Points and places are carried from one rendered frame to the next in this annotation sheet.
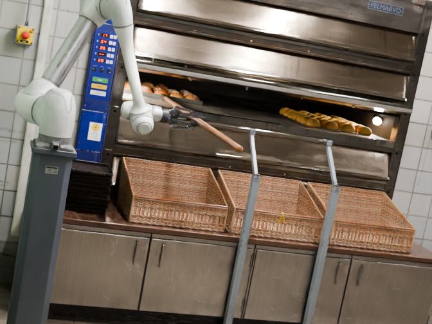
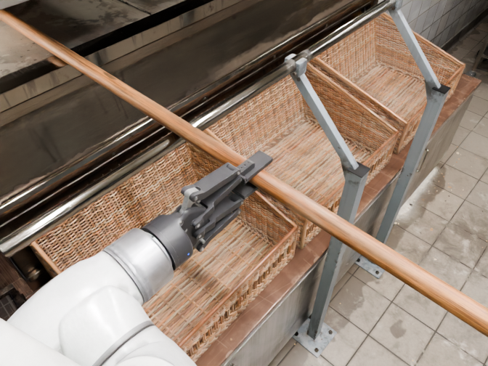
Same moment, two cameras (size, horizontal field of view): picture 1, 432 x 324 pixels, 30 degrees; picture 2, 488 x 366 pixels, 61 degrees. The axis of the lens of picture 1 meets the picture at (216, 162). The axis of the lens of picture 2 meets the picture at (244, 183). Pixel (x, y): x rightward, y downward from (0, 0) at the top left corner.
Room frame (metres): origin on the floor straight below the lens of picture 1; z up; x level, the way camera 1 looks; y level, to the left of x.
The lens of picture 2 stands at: (3.86, 0.40, 1.68)
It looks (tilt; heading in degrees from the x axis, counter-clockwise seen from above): 46 degrees down; 329
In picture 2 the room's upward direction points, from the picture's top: straight up
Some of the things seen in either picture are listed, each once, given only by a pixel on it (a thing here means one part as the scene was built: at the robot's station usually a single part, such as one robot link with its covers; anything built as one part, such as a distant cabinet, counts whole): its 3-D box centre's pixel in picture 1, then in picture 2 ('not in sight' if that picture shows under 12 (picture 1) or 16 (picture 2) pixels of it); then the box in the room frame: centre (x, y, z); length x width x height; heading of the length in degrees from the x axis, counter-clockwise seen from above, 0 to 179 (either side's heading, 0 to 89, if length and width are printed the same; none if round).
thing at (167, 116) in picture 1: (169, 116); (181, 231); (4.22, 0.29, 1.19); 0.09 x 0.07 x 0.08; 107
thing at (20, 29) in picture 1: (24, 35); not in sight; (4.50, 1.17, 1.46); 0.10 x 0.07 x 0.10; 107
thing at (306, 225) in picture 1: (267, 205); (299, 141); (4.72, -0.35, 0.72); 0.56 x 0.49 x 0.28; 106
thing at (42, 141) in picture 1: (54, 141); not in sight; (3.75, 0.77, 1.03); 0.22 x 0.18 x 0.06; 17
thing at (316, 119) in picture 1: (324, 120); not in sight; (5.56, -0.68, 1.21); 0.61 x 0.48 x 0.06; 17
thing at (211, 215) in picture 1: (171, 193); (171, 244); (4.55, 0.22, 0.72); 0.56 x 0.49 x 0.28; 108
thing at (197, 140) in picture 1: (260, 147); (239, 38); (4.97, -0.25, 1.02); 1.79 x 0.11 x 0.19; 107
